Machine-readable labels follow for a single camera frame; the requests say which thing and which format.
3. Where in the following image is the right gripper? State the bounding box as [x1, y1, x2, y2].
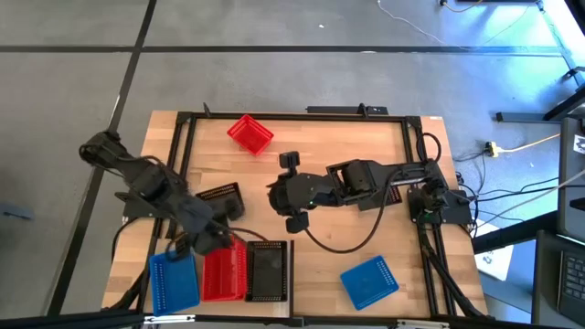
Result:
[267, 151, 342, 234]

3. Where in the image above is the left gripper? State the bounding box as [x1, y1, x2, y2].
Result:
[180, 207, 234, 257]

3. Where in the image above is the black plastic basket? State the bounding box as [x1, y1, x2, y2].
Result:
[195, 181, 247, 220]
[245, 239, 290, 303]

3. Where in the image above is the red plastic basket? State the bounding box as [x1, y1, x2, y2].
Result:
[201, 237, 249, 302]
[226, 113, 275, 157]

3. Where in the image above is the blue plastic basket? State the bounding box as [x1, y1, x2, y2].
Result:
[339, 254, 400, 312]
[148, 249, 202, 317]

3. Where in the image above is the white paper with logo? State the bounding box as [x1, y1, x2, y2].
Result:
[473, 218, 516, 282]

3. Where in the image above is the black desk beam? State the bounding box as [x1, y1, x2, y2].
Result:
[470, 209, 561, 255]

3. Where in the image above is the black desk leg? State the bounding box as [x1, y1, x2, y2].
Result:
[495, 86, 585, 123]

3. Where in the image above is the grey computer case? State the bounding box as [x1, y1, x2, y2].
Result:
[556, 116, 585, 243]

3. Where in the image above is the black laptop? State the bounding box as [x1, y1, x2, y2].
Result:
[532, 230, 585, 328]

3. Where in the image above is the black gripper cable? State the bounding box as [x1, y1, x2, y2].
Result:
[226, 226, 270, 242]
[303, 171, 403, 255]

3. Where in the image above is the silver frame bracket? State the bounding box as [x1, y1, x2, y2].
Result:
[396, 318, 452, 329]
[144, 313, 197, 324]

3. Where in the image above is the black base cable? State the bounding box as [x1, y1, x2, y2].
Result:
[111, 218, 132, 264]

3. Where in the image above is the black bracket bar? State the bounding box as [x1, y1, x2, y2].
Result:
[305, 103, 389, 116]

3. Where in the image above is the white floor cable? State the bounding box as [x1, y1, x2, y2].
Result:
[377, 0, 447, 46]

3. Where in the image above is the grey floor cable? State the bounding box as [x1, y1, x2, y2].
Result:
[474, 169, 585, 232]

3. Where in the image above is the orange extension cable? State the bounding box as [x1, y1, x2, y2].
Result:
[497, 132, 562, 154]

